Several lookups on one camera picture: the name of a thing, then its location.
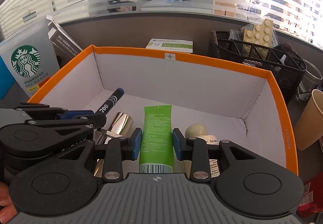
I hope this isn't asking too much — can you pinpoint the black blue marker 700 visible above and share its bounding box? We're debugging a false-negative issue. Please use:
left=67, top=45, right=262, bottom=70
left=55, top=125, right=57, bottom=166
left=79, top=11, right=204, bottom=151
left=95, top=88, right=124, bottom=115

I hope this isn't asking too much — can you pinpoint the silver gold cosmetic tube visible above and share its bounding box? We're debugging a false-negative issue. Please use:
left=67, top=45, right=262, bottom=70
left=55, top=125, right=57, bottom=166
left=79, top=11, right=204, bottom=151
left=93, top=111, right=134, bottom=178

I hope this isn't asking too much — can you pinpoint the green cosmetic tube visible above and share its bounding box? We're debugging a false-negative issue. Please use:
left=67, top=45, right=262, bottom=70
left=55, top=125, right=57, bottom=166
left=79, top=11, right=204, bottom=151
left=139, top=105, right=174, bottom=174

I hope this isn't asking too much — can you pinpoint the red drink can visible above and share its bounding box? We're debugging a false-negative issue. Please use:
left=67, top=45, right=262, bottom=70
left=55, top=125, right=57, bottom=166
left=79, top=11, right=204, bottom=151
left=297, top=177, right=322, bottom=218

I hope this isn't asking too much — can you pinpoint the cream building block plate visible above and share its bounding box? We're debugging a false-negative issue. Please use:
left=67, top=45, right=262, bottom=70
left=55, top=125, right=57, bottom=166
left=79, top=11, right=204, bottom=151
left=243, top=19, right=273, bottom=47

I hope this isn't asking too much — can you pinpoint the green white medicine box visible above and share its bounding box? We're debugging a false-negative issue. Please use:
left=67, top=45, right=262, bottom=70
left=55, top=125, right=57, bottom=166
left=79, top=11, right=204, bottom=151
left=146, top=39, right=193, bottom=54

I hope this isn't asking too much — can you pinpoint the brown paper cup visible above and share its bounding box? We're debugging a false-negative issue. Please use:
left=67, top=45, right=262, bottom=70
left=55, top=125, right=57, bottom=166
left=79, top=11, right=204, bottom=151
left=294, top=89, right=323, bottom=151

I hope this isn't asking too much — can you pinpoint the white Starbucks box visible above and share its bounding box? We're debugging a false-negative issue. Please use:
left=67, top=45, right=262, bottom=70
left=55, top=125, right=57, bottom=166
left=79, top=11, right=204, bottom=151
left=1, top=20, right=59, bottom=97

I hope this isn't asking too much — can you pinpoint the person's left hand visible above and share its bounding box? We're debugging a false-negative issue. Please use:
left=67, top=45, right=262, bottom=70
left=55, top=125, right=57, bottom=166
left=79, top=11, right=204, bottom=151
left=0, top=182, right=17, bottom=223

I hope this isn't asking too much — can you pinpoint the orange cardboard box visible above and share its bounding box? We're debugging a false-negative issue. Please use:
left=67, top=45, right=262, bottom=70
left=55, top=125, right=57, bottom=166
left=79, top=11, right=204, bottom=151
left=30, top=45, right=298, bottom=173

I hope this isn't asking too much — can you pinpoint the blue folder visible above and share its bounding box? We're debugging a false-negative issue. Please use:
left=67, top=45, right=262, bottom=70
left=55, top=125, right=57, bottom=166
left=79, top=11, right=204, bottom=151
left=0, top=57, right=15, bottom=100

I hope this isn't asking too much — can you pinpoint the beige cosmetic tube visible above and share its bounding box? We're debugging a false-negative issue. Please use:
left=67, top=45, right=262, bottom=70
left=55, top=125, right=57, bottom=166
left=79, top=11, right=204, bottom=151
left=185, top=123, right=220, bottom=178

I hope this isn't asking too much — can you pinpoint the grey open carton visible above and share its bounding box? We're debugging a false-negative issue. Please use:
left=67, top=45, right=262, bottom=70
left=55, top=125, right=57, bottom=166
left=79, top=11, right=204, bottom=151
left=46, top=15, right=83, bottom=59

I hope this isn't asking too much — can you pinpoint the black mesh desk organizer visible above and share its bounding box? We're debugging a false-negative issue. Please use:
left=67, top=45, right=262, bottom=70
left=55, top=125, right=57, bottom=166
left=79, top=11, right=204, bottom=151
left=208, top=31, right=307, bottom=103

